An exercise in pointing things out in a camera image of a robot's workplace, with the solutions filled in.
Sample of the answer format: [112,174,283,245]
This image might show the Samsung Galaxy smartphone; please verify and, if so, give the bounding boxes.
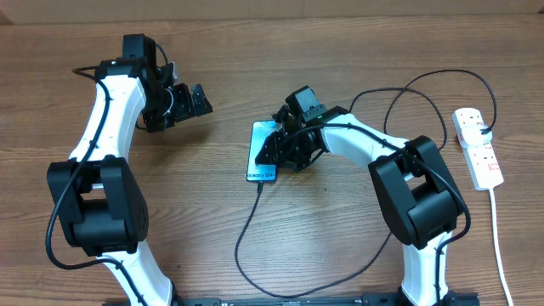
[246,120,280,182]

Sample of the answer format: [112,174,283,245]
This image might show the black USB charging cable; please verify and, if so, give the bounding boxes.
[233,69,498,299]

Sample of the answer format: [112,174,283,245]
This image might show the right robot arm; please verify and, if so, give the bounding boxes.
[247,86,468,305]

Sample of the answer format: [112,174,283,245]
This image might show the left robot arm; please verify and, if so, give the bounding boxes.
[45,34,213,305]

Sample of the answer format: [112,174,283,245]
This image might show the white USB charger plug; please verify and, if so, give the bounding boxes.
[458,124,493,148]

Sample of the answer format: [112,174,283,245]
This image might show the white power strip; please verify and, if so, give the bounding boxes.
[451,108,504,190]

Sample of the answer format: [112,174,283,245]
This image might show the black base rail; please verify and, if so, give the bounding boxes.
[102,292,480,306]

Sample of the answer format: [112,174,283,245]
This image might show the white power strip cord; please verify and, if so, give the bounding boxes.
[488,188,514,306]

